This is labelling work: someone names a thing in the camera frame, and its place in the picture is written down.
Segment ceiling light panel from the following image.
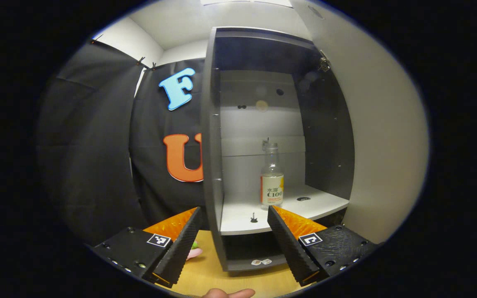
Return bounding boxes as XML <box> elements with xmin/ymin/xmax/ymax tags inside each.
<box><xmin>200</xmin><ymin>0</ymin><xmax>293</xmax><ymax>7</ymax></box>

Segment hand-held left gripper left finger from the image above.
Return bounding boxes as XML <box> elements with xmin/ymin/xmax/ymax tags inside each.
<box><xmin>92</xmin><ymin>207</ymin><xmax>202</xmax><ymax>289</ymax></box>

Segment pink plush toy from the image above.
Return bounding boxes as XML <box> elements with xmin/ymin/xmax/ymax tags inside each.
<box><xmin>187</xmin><ymin>240</ymin><xmax>204</xmax><ymax>260</ymax></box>

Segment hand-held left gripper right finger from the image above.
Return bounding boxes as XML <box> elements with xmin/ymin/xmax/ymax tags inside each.
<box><xmin>267</xmin><ymin>206</ymin><xmax>379</xmax><ymax>287</ymax></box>

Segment black backdrop cloth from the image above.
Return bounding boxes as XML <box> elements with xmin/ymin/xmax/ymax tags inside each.
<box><xmin>36</xmin><ymin>41</ymin><xmax>206</xmax><ymax>249</ymax></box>

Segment clear bottle with yellow label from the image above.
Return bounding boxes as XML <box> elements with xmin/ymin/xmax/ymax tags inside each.
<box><xmin>260</xmin><ymin>143</ymin><xmax>284</xmax><ymax>209</ymax></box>

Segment dark grey cabinet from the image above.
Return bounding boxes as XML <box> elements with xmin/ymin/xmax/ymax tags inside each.
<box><xmin>200</xmin><ymin>27</ymin><xmax>355</xmax><ymax>272</ymax></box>

